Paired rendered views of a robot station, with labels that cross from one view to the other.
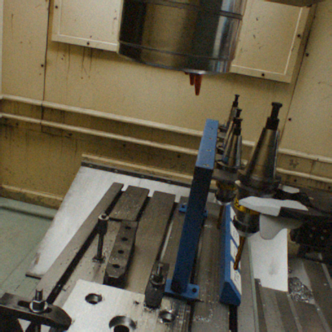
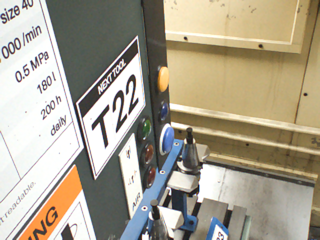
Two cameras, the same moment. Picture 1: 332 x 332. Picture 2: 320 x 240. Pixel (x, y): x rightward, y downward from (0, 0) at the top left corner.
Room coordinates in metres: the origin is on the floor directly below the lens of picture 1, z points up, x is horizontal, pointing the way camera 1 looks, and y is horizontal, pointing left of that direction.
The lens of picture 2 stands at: (0.52, -0.32, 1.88)
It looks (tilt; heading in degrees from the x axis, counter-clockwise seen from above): 38 degrees down; 18
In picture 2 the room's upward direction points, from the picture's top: 4 degrees counter-clockwise
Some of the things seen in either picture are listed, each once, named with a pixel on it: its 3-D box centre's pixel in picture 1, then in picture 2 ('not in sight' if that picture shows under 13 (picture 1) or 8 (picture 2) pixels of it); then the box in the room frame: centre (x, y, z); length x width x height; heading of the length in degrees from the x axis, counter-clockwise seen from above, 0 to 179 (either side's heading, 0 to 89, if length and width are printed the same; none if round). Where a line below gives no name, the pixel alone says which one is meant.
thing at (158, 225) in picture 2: (233, 135); (156, 225); (0.95, -0.16, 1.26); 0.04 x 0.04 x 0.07
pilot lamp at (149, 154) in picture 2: not in sight; (148, 154); (0.78, -0.22, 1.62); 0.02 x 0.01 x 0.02; 174
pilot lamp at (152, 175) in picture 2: not in sight; (150, 176); (0.78, -0.22, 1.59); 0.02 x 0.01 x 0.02; 174
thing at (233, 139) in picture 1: (233, 148); not in sight; (0.84, -0.15, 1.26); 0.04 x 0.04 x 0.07
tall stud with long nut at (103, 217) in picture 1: (101, 237); not in sight; (0.86, 0.12, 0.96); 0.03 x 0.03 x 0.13
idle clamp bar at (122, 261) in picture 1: (121, 256); not in sight; (0.84, 0.07, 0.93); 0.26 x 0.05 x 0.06; 179
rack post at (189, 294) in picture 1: (189, 238); not in sight; (0.79, -0.09, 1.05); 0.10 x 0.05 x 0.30; 84
